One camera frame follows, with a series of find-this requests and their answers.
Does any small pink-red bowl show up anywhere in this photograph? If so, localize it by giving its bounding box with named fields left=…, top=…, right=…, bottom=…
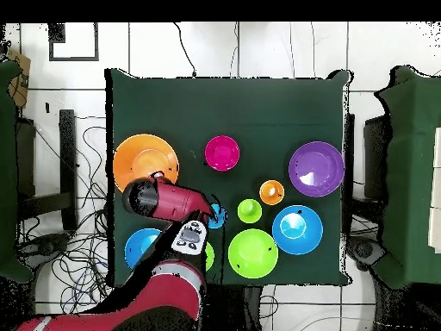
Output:
left=203, top=134, right=241, bottom=172

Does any green cloth side table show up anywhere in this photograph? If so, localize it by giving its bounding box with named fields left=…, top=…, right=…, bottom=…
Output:
left=0, top=59, right=34, bottom=284
left=373, top=64, right=441, bottom=290

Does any dark grey stand foot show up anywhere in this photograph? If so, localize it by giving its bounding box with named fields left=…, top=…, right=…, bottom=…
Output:
left=345, top=237, right=387, bottom=272
left=16, top=232, right=71, bottom=270

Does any black metal frame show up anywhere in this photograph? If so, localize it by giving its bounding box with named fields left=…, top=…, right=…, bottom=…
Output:
left=16, top=109, right=78, bottom=232

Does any blue plastic cup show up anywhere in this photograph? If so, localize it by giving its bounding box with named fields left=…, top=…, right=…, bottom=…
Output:
left=206, top=203, right=229, bottom=230

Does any small green bowl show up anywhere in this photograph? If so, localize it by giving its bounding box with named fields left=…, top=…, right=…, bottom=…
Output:
left=204, top=240, right=215, bottom=272

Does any black floor frame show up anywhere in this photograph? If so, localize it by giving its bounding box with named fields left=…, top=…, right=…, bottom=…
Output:
left=47, top=22, right=100, bottom=62

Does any dark green tablecloth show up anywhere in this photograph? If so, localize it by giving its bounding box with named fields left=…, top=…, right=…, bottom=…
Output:
left=104, top=67, right=354, bottom=288

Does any blue plastic bowl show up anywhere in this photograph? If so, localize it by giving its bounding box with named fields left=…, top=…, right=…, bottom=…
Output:
left=271, top=204, right=324, bottom=256
left=124, top=228, right=163, bottom=271

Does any green plastic cup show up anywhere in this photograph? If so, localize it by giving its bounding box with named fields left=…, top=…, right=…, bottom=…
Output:
left=236, top=198, right=264, bottom=224

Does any large green bowl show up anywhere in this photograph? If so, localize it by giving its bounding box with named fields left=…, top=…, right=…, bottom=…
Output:
left=227, top=228, right=279, bottom=279

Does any orange plastic cup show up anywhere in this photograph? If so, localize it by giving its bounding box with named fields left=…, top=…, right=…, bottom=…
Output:
left=258, top=179, right=286, bottom=207

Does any cardboard box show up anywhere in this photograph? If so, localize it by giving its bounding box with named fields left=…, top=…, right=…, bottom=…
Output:
left=7, top=50, right=32, bottom=109

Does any tangle of black cables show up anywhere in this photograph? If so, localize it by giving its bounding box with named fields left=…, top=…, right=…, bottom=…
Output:
left=16, top=116, right=118, bottom=313

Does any purple shallow bowl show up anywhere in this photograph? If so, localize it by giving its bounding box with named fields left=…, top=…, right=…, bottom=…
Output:
left=288, top=141, right=346, bottom=198

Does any black cable with plug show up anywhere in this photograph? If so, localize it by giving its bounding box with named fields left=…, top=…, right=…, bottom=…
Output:
left=172, top=22, right=198, bottom=78

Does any large yellow-orange bowl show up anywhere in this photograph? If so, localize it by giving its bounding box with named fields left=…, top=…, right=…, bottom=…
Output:
left=112, top=133, right=181, bottom=194

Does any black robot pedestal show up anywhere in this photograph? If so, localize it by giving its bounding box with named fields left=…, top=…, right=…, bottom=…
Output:
left=202, top=284, right=261, bottom=331

